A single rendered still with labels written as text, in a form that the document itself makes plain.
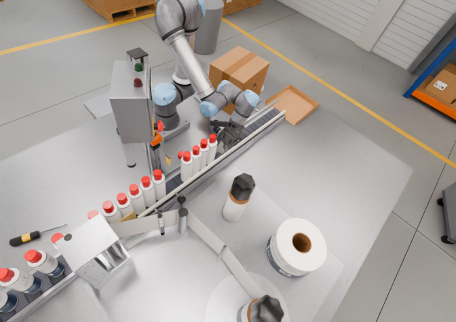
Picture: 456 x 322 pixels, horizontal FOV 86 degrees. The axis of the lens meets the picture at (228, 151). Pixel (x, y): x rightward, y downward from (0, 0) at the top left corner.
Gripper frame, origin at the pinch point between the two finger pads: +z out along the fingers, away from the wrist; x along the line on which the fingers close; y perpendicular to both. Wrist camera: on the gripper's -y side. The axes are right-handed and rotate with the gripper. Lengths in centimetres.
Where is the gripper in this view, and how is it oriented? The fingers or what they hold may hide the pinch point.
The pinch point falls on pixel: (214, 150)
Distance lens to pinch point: 126.7
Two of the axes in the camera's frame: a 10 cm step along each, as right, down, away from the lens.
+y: 7.1, 6.2, -3.4
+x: 5.2, -1.4, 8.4
